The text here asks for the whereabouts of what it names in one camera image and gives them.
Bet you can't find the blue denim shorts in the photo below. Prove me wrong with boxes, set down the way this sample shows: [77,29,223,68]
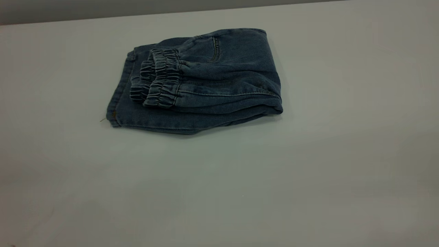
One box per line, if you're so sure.
[106,28,284,135]

